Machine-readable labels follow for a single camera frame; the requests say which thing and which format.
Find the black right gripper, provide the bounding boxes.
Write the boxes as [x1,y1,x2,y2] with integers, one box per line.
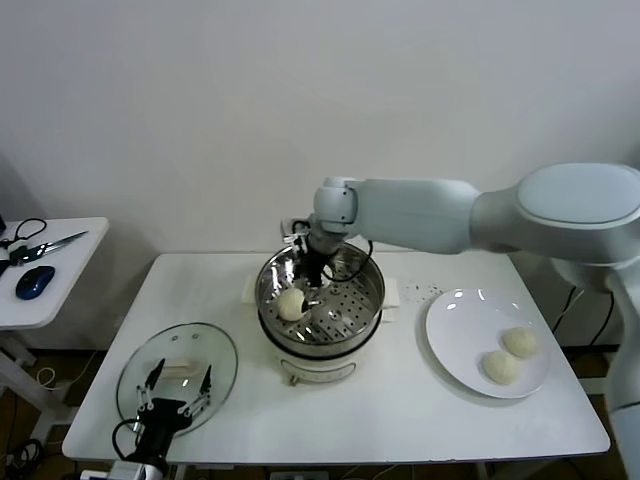
[297,234,329,314]

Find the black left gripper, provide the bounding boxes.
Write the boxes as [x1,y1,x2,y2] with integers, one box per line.
[135,357,214,454]

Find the round glass pot lid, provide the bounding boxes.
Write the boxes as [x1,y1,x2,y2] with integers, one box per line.
[115,322,239,441]

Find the perforated steel steamer basket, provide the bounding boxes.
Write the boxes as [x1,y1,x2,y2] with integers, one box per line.
[241,238,401,351]

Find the white electric cooker pot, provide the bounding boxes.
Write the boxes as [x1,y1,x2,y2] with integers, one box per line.
[257,304,399,389]

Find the large white plate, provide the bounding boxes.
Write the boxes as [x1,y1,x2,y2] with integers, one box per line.
[424,287,551,400]

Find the small white side table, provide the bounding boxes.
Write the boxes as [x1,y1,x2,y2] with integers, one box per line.
[0,217,110,431]

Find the blue computer mouse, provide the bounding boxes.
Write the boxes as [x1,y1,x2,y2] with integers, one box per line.
[14,266,56,301]

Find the silver scissors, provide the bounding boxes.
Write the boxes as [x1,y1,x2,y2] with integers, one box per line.
[9,231,90,265]

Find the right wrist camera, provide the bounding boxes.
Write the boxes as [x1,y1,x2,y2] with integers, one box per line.
[280,218,311,246]

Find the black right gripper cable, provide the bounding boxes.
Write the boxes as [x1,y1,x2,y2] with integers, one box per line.
[324,238,375,284]

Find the black floor cables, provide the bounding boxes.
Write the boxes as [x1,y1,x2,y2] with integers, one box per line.
[0,439,46,474]

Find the black power adapter with cable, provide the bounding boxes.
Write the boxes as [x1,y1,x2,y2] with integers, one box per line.
[552,279,617,349]

